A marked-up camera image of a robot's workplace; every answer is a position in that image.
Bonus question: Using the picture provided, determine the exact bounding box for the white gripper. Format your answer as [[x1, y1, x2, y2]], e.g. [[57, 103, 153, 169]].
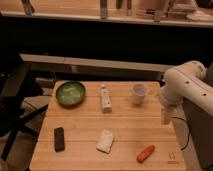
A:
[[159, 87, 183, 125]]

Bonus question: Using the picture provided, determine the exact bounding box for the orange red pepper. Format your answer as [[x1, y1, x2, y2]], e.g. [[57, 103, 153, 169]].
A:
[[137, 145, 155, 163]]

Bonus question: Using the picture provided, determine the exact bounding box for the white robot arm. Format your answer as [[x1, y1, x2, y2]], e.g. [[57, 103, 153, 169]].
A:
[[158, 61, 213, 124]]

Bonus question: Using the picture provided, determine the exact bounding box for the grey robot base column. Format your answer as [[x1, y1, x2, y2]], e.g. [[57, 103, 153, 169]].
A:
[[182, 63, 213, 169]]

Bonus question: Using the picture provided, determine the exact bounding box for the green ceramic bowl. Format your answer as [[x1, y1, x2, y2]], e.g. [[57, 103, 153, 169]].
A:
[[56, 81, 86, 107]]

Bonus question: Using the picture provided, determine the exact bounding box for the white paper cup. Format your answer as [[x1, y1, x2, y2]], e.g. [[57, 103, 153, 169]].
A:
[[131, 83, 149, 105]]

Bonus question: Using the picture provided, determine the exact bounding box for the white tube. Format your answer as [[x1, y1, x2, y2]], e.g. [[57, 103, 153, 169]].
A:
[[100, 85, 112, 113]]

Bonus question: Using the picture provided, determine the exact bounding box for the white sponge block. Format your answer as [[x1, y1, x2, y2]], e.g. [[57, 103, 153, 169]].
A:
[[96, 129, 114, 154]]

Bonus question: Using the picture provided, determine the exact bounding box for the black rectangular remote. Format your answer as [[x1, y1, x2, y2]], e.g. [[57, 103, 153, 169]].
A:
[[54, 127, 65, 152]]

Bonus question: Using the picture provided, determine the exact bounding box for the black cable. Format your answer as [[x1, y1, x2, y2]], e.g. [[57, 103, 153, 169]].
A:
[[172, 115, 192, 152]]

